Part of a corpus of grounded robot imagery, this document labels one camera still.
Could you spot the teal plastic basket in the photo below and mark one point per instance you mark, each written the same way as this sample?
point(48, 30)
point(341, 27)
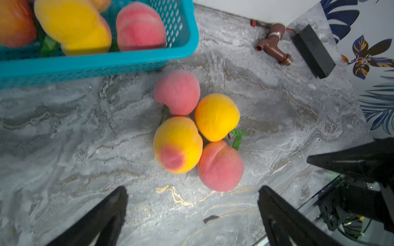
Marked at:
point(24, 67)

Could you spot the yellow red peach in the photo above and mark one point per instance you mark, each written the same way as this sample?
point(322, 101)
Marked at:
point(76, 25)
point(101, 5)

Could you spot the brown toy figure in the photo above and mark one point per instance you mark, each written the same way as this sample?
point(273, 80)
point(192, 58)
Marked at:
point(276, 32)

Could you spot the yellow peach centre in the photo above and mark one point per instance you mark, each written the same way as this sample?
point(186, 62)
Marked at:
point(216, 116)

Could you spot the black phone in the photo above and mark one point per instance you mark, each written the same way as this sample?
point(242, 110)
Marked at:
point(313, 52)

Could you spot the brown white storage box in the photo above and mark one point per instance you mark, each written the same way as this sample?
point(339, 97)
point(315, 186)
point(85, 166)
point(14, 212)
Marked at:
point(268, 11)

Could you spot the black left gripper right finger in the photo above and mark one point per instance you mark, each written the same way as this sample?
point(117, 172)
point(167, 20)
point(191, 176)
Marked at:
point(284, 225)

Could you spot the pink peach top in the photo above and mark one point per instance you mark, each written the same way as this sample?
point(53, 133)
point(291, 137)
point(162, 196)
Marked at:
point(179, 91)

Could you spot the orange peach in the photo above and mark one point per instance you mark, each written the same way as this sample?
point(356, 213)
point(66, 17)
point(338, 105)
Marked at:
point(17, 24)
point(220, 167)

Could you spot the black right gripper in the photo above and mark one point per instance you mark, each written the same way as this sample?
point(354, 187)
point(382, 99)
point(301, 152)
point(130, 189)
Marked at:
point(344, 196)

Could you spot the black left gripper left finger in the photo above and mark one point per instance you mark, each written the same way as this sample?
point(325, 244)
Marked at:
point(104, 222)

